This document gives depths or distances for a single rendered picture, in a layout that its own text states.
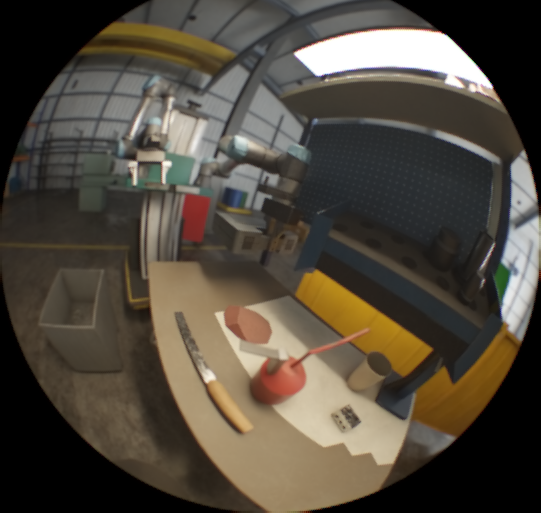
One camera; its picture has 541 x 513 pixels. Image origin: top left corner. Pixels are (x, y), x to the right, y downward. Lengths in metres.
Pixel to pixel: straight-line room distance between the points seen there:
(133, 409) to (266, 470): 1.11
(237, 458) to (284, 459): 0.08
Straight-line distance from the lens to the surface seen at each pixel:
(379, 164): 0.57
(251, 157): 0.50
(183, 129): 1.42
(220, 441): 0.33
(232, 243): 0.44
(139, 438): 1.35
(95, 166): 4.98
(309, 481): 0.38
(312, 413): 0.39
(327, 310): 1.35
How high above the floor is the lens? 1.28
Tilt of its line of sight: 16 degrees down
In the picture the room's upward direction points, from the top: 19 degrees clockwise
